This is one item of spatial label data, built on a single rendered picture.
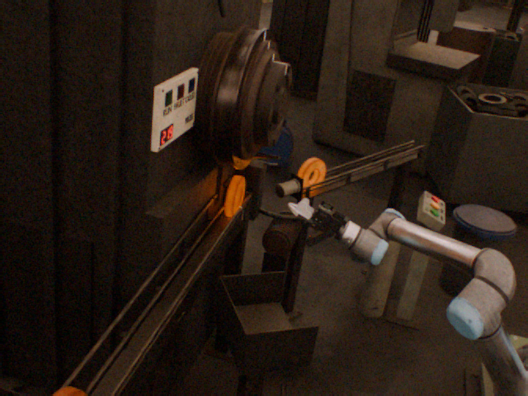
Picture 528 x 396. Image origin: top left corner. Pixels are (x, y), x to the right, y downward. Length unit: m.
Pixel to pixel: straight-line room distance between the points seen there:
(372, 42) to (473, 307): 3.12
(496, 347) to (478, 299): 0.20
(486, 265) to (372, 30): 3.02
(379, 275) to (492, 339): 1.04
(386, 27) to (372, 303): 2.33
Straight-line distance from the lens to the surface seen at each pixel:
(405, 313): 2.99
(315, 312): 2.91
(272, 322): 1.79
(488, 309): 1.80
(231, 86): 1.79
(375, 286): 2.87
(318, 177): 2.55
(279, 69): 1.91
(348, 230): 2.09
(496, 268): 1.84
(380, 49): 4.61
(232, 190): 2.10
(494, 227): 3.17
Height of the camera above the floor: 1.69
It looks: 25 degrees down
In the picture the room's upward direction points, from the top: 8 degrees clockwise
